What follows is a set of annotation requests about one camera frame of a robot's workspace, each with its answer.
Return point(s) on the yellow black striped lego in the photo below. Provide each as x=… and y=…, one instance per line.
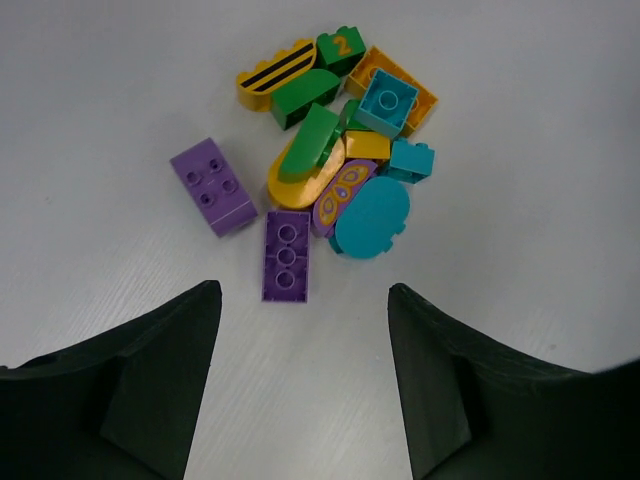
x=254, y=88

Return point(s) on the purple butterfly lego piece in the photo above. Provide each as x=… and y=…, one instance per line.
x=339, y=193

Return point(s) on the purple lego brick studs up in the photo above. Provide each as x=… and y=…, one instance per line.
x=214, y=188

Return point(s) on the purple lego brick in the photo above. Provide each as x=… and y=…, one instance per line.
x=286, y=256

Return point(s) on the green rounded lego brick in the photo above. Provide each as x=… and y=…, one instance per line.
x=292, y=102

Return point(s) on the yellow rounded lego brick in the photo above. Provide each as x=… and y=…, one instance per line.
x=302, y=194

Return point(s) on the green number two lego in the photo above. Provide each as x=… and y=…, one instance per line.
x=341, y=51

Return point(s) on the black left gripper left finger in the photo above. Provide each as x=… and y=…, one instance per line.
x=123, y=404

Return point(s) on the teal rounded lego brick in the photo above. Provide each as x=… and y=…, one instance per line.
x=368, y=224

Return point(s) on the teal square lego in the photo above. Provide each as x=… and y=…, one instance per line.
x=386, y=104

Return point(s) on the green lego under pile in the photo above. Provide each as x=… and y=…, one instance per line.
x=347, y=118

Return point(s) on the teal small lego brick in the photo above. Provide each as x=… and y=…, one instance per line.
x=409, y=162

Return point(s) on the green curved lego brick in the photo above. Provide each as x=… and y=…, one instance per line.
x=311, y=145

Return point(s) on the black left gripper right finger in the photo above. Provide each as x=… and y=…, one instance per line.
x=474, y=408

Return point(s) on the yellow long lego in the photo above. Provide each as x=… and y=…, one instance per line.
x=360, y=76

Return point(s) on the yellow small lego brick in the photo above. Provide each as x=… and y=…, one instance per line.
x=367, y=145

